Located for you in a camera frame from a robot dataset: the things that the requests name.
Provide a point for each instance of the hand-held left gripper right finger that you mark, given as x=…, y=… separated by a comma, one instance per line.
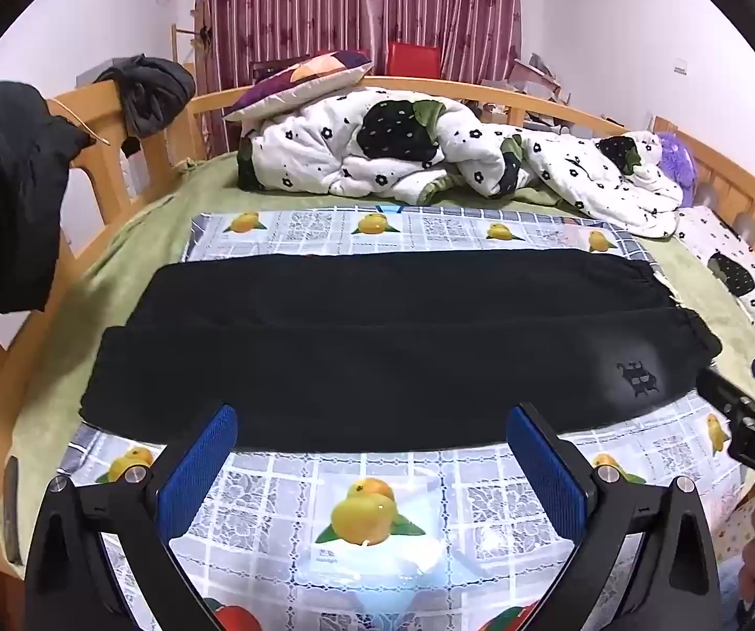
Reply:
x=545, y=473

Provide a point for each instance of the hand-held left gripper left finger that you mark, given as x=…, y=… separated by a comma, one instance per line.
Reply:
x=197, y=473

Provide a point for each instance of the black pants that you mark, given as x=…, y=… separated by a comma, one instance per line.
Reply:
x=384, y=368

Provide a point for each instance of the fruit print tablecloth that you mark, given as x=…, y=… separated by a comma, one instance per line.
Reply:
x=272, y=493

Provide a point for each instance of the yellow dotted bag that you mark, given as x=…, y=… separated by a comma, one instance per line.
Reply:
x=736, y=526

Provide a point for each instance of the white floral pillow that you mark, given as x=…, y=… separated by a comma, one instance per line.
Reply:
x=732, y=269

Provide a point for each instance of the green bed sheet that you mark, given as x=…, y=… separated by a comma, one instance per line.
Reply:
x=101, y=276

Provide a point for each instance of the purple plush toy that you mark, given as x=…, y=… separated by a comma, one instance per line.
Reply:
x=676, y=164

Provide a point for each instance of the dark padded jacket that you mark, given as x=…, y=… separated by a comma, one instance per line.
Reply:
x=9, y=190

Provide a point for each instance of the white floral quilt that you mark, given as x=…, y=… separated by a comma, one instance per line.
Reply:
x=325, y=144

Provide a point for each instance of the cardboard box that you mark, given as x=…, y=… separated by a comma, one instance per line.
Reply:
x=538, y=75

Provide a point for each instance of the grey clothing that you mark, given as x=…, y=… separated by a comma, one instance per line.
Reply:
x=151, y=92

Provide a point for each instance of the purple printed pillow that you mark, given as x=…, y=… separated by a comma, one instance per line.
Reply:
x=298, y=79

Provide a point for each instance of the red chair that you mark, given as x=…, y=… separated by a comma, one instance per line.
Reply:
x=413, y=59

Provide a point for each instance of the wooden coat rack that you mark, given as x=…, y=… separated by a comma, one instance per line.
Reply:
x=201, y=33

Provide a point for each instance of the red striped curtain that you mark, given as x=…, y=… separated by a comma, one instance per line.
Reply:
x=351, y=0

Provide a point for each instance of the wooden bed frame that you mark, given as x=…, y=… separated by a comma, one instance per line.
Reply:
x=154, y=164

